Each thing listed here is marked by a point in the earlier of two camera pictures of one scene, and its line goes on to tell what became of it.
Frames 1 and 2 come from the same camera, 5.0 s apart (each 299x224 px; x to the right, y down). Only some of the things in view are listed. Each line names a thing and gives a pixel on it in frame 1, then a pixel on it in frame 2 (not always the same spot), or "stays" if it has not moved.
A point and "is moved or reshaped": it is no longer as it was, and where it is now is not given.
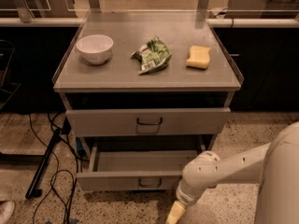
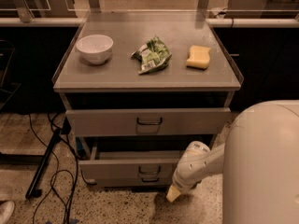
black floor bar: x=34 y=190 stays
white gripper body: x=184 y=196 → x=181 y=181
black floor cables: x=57 y=166 stays
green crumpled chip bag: x=153 y=55 stays
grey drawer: x=135 y=167 is moved or reshaped
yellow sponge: x=199 y=57 stays
